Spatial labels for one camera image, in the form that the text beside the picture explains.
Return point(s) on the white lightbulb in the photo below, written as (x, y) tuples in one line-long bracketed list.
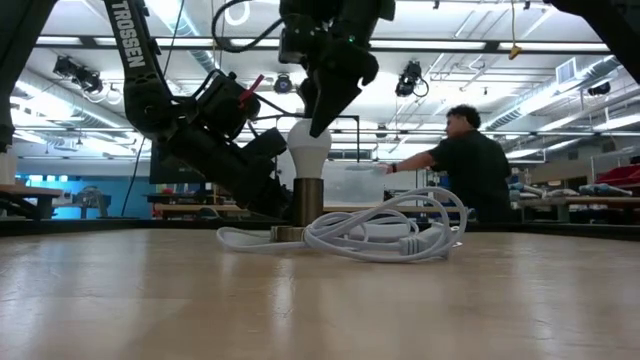
[(307, 155)]

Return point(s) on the black computer monitor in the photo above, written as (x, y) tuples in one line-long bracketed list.
[(162, 172)]

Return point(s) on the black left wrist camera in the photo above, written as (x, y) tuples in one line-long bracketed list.
[(225, 105)]

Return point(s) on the long wooden workbench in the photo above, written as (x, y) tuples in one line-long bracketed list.
[(200, 209)]

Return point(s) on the silver ventilation duct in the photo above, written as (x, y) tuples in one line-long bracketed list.
[(195, 50)]

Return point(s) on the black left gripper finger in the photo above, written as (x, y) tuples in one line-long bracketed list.
[(265, 200)]

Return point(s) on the wooden workbench with tools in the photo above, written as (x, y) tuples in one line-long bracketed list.
[(600, 202)]

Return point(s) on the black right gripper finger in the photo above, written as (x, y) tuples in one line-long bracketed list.
[(307, 97), (335, 95)]

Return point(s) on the round black ceiling camera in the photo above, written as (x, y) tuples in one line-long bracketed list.
[(283, 84)]

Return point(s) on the clear plastic bin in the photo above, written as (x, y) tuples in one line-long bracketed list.
[(355, 185)]

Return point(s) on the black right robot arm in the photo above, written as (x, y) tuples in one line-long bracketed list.
[(615, 25)]

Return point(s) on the wooden table with black legs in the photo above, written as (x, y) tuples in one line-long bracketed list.
[(30, 192)]

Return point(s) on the brass lamp base with socket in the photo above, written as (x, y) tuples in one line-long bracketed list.
[(307, 200)]

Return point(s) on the red storage bin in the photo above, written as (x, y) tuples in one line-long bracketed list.
[(620, 176)]

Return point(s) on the person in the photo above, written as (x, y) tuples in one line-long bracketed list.
[(475, 170)]

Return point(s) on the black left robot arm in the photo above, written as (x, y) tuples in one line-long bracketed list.
[(131, 45)]

